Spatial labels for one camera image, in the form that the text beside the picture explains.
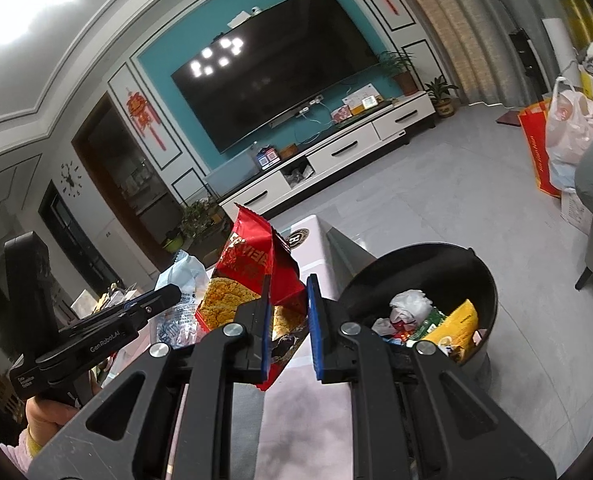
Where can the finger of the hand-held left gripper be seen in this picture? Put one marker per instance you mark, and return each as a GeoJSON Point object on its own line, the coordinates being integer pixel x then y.
{"type": "Point", "coordinates": [161, 297]}

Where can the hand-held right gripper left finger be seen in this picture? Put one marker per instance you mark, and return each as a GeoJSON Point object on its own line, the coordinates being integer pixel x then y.
{"type": "Point", "coordinates": [266, 330]}

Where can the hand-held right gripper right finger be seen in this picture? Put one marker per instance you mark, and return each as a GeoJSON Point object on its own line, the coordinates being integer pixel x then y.
{"type": "Point", "coordinates": [312, 330]}

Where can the clear blue-printed plastic bag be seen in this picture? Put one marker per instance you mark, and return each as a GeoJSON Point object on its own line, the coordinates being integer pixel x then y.
{"type": "Point", "coordinates": [171, 329]}

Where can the red snack bag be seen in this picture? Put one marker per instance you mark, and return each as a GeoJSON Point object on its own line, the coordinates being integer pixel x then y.
{"type": "Point", "coordinates": [246, 260]}

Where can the white plastic bag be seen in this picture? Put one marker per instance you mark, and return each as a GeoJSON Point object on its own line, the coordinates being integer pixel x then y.
{"type": "Point", "coordinates": [409, 307]}

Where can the yellow potato chip bag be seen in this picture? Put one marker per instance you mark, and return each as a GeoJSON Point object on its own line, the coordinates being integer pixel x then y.
{"type": "Point", "coordinates": [456, 327]}

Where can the black trash bin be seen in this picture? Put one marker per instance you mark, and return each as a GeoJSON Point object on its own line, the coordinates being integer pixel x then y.
{"type": "Point", "coordinates": [456, 270]}

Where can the person's left hand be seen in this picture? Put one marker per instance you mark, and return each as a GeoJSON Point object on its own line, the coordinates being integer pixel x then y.
{"type": "Point", "coordinates": [49, 420]}

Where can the green basin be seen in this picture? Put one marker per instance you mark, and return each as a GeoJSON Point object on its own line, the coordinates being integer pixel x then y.
{"type": "Point", "coordinates": [172, 243]}

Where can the patterned coffee table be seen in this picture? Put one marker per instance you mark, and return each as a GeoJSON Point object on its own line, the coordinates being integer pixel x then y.
{"type": "Point", "coordinates": [316, 242]}

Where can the leafy green plants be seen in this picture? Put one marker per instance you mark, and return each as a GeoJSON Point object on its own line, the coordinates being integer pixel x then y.
{"type": "Point", "coordinates": [201, 217]}

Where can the glass fish tank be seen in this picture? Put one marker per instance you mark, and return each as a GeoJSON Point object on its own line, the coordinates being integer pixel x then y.
{"type": "Point", "coordinates": [234, 175]}

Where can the small red blue display stand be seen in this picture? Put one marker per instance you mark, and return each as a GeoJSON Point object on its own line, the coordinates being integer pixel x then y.
{"type": "Point", "coordinates": [268, 158]}

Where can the brown wooden box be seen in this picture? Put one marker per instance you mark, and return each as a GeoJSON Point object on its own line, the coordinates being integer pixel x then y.
{"type": "Point", "coordinates": [289, 151]}

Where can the white tv cabinet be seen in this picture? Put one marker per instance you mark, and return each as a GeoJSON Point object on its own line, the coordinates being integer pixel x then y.
{"type": "Point", "coordinates": [346, 147]}

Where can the pink red card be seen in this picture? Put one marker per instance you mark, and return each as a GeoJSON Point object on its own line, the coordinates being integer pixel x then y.
{"type": "Point", "coordinates": [342, 114]}

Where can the white orange desk calendar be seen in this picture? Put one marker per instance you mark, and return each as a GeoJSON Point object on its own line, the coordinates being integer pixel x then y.
{"type": "Point", "coordinates": [361, 96]}

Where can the large black television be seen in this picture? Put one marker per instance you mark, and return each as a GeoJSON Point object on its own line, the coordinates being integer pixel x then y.
{"type": "Point", "coordinates": [271, 70]}

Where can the potted plant in round pot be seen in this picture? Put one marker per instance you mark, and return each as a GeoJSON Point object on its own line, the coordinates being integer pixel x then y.
{"type": "Point", "coordinates": [442, 97]}

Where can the potted plant in brown pot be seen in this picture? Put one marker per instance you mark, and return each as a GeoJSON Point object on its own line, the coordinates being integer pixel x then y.
{"type": "Point", "coordinates": [401, 72]}

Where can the white printed carton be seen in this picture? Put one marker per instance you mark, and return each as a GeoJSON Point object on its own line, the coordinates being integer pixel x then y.
{"type": "Point", "coordinates": [576, 212]}

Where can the red paper bag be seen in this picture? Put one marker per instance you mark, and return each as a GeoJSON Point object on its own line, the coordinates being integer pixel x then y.
{"type": "Point", "coordinates": [538, 150]}

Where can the dark floor mat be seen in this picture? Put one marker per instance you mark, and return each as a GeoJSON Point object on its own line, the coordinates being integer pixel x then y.
{"type": "Point", "coordinates": [510, 117]}

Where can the pink plastic bag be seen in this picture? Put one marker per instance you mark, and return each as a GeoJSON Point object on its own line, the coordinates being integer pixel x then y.
{"type": "Point", "coordinates": [576, 130]}

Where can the beige curtain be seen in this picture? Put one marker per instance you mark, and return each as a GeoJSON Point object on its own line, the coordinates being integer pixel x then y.
{"type": "Point", "coordinates": [471, 30]}

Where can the black tower device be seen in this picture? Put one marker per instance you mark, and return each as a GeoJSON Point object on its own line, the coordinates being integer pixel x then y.
{"type": "Point", "coordinates": [526, 60]}

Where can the white paper roll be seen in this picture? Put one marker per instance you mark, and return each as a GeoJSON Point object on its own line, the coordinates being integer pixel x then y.
{"type": "Point", "coordinates": [558, 50]}

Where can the black wall clock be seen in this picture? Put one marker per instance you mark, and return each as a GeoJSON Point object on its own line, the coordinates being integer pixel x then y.
{"type": "Point", "coordinates": [70, 178]}

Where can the white security camera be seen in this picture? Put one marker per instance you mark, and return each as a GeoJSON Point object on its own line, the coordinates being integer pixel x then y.
{"type": "Point", "coordinates": [256, 10]}

